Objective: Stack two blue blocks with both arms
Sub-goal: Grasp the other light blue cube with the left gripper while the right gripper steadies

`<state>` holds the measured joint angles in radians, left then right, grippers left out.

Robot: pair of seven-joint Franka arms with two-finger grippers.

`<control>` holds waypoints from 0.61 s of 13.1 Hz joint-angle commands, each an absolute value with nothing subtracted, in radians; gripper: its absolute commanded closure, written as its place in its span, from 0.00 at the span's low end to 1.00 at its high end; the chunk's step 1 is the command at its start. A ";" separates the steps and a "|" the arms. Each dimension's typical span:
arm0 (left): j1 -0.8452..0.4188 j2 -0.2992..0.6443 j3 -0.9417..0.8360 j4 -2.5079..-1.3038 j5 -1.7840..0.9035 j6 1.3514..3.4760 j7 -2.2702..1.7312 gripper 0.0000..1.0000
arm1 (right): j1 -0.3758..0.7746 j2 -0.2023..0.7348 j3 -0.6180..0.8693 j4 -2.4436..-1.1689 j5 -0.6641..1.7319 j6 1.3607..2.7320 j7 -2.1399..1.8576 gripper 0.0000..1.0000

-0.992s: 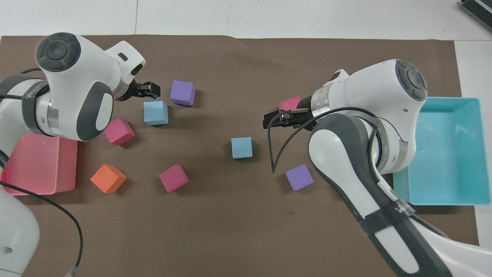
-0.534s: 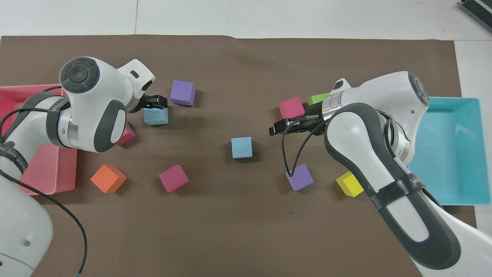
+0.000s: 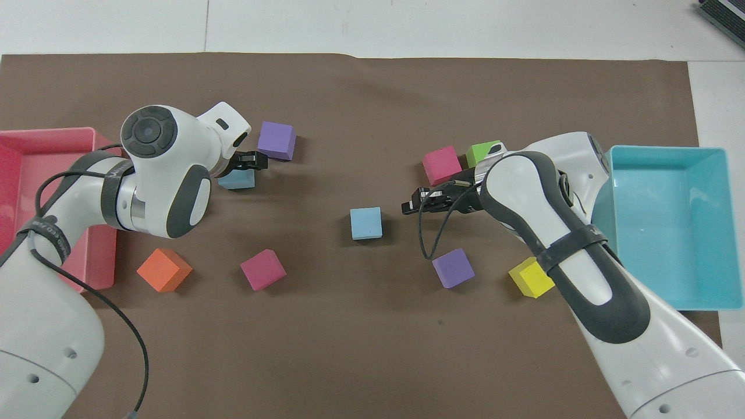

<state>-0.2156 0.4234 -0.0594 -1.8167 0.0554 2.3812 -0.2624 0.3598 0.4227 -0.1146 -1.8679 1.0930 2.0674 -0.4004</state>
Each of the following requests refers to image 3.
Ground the light blue foam block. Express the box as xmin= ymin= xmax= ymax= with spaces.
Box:
xmin=350 ymin=207 xmax=384 ymax=241
xmin=218 ymin=168 xmax=257 ymax=191

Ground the magenta foam block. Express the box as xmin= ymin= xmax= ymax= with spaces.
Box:
xmin=240 ymin=249 xmax=288 ymax=292
xmin=421 ymin=145 xmax=463 ymax=187

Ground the purple foam block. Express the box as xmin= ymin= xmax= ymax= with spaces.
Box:
xmin=431 ymin=248 xmax=476 ymax=290
xmin=257 ymin=120 xmax=297 ymax=162

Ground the green foam block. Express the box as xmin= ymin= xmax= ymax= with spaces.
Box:
xmin=465 ymin=140 xmax=503 ymax=170

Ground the yellow foam block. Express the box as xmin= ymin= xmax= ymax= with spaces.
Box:
xmin=508 ymin=257 xmax=556 ymax=299

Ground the orange foam block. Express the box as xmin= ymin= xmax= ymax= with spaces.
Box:
xmin=136 ymin=248 xmax=193 ymax=293

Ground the light blue plastic tray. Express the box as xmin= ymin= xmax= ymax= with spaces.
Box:
xmin=590 ymin=145 xmax=745 ymax=311

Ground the pink plastic tray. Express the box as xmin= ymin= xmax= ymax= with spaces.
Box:
xmin=0 ymin=127 xmax=126 ymax=292

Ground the dark striped box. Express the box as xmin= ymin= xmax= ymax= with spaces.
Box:
xmin=697 ymin=0 xmax=745 ymax=42

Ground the black cable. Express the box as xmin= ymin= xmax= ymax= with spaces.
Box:
xmin=417 ymin=180 xmax=485 ymax=261
xmin=32 ymin=144 xmax=150 ymax=418

